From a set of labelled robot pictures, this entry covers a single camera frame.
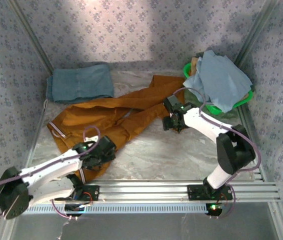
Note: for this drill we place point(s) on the tan garment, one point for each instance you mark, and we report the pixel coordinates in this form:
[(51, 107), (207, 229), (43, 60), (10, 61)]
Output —
[(194, 65)]

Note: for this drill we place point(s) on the brown trousers with striped waistband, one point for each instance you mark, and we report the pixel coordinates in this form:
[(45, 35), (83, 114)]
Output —
[(101, 112)]

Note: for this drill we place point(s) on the black controller board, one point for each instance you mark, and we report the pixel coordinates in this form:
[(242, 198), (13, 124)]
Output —
[(214, 211), (72, 212)]

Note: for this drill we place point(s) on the green plastic basket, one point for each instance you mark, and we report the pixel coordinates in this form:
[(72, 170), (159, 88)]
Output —
[(214, 109)]

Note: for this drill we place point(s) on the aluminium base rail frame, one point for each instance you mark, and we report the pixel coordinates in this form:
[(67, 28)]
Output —
[(144, 191)]

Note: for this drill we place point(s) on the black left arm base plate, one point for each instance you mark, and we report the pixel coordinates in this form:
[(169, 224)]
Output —
[(92, 192)]

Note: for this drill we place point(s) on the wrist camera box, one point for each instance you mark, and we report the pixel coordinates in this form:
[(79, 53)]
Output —
[(172, 103), (106, 145)]

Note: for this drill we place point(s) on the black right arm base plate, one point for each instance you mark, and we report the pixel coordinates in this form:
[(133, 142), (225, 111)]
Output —
[(194, 192)]

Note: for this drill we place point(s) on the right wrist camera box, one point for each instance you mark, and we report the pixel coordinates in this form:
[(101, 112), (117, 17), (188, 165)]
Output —
[(172, 103)]

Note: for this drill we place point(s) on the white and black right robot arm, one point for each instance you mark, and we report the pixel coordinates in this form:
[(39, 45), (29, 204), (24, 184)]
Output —
[(206, 122)]

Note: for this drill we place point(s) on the floral backdrop cloth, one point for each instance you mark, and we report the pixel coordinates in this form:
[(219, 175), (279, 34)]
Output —
[(141, 25)]

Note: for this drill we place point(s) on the aluminium corner post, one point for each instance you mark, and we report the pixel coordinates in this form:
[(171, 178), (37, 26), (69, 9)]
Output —
[(32, 37), (259, 25)]

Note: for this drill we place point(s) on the folded blue jeans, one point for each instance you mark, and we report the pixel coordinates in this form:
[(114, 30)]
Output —
[(81, 81)]

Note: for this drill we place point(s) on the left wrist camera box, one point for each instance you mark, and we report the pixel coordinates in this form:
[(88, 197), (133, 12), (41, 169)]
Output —
[(106, 145)]

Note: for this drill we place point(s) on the olive green garment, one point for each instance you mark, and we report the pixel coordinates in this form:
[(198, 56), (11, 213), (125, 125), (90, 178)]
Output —
[(227, 115)]

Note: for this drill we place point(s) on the aluminium frame leg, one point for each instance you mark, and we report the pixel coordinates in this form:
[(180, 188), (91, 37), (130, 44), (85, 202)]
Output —
[(279, 225), (7, 228)]

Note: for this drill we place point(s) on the light blue trousers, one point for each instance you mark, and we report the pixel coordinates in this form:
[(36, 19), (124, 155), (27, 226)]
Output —
[(219, 77)]

